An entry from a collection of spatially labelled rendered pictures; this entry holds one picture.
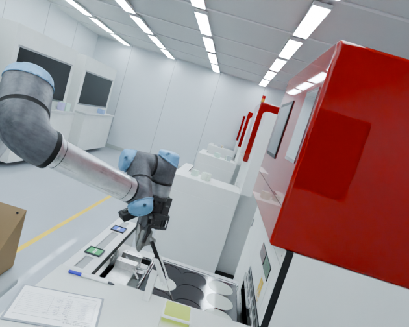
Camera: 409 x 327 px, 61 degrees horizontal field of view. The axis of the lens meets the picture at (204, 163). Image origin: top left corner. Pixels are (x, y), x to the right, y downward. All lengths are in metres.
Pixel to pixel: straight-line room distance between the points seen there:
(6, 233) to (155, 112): 8.17
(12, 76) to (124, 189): 0.39
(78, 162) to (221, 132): 8.28
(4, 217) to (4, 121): 0.57
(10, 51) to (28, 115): 4.74
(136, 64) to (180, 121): 1.88
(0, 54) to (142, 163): 4.66
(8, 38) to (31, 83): 4.71
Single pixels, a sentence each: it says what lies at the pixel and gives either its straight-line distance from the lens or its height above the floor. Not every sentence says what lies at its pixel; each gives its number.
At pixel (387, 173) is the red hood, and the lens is 1.07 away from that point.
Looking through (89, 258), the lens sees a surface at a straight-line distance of 1.26.
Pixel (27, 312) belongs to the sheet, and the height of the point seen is 0.97.
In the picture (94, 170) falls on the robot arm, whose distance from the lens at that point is 0.92.
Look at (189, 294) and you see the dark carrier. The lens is 1.32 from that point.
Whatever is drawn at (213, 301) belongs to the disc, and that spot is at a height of 0.90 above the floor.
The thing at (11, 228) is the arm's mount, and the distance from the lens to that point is 1.33.
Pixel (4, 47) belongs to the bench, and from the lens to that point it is 5.62.
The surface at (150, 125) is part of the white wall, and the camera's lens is 9.33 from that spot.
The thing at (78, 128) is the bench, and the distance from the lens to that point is 7.53.
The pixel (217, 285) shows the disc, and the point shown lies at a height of 0.90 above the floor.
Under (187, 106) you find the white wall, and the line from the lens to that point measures 9.18.
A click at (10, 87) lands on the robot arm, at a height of 1.45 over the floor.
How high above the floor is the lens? 1.52
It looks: 7 degrees down
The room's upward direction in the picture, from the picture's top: 17 degrees clockwise
